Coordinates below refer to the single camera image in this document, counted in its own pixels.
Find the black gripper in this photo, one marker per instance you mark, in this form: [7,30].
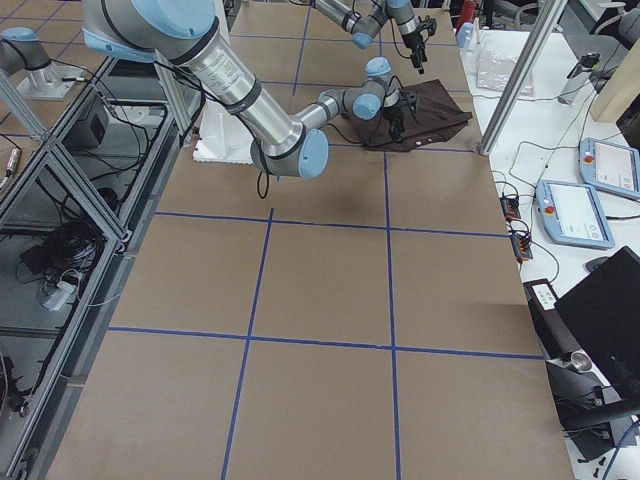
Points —
[412,41]
[394,112]

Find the dark brown t-shirt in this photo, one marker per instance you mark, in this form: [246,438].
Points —
[438,119]

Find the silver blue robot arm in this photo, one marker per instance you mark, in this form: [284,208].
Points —
[187,34]
[364,29]

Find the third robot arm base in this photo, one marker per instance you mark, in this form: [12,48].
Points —
[21,50]

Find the red cylinder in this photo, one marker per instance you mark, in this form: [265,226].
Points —
[468,11]

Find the clear plastic bag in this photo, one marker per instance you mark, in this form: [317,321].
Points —
[494,69]

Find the silver water bottle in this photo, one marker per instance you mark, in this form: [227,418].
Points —
[578,77]

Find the near blue teach pendant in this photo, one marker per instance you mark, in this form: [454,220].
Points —
[572,215]

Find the blue teach pendant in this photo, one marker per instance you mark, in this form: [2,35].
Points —
[572,215]
[610,167]

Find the far blue teach pendant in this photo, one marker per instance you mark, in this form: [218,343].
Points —
[610,167]

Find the black monitor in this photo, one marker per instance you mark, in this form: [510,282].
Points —
[602,313]

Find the white power strip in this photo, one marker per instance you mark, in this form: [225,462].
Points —
[58,297]

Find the aluminium frame post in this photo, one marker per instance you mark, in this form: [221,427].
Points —
[548,16]

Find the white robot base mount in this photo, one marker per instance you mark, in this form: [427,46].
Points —
[223,137]

